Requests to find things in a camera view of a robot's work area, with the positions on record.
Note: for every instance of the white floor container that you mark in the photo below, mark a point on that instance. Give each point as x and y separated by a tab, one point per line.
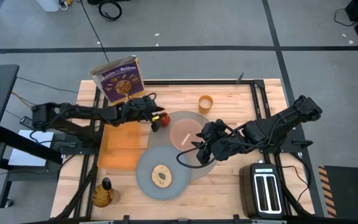
48	4

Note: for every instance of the amber glass bottle black cap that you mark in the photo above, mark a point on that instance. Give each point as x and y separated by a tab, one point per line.
104	194

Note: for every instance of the seeded bagel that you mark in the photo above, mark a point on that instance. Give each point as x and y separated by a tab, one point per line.
162	176

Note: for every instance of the black yellow striped mat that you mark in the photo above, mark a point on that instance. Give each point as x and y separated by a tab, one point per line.
350	189

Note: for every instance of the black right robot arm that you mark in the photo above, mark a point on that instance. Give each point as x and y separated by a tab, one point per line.
275	127

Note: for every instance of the grey round plate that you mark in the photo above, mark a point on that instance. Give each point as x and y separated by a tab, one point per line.
154	155

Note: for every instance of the black desk stand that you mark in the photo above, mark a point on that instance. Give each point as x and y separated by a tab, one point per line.
26	149

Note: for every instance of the black slot toaster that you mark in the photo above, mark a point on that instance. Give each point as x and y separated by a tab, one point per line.
261	191

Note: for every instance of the orange cup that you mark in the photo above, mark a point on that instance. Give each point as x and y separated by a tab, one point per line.
205	104

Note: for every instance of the large grey plate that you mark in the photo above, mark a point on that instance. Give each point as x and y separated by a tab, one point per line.
162	137

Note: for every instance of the white paper sheet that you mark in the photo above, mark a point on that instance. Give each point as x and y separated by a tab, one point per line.
26	155

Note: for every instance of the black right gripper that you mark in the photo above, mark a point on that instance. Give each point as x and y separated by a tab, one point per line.
216	138

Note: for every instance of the purple raisin cereal box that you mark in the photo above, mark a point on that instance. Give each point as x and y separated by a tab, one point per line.
123	84

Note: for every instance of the black metal table frame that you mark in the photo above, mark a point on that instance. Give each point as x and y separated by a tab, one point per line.
197	81

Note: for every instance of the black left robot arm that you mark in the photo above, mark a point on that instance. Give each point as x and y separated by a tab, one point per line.
79	113

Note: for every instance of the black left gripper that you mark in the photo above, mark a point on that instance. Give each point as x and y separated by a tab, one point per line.
137	110

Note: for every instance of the pink plate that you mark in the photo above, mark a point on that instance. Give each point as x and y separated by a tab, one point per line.
183	130

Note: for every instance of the red apple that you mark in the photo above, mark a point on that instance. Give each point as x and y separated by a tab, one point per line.
165	119

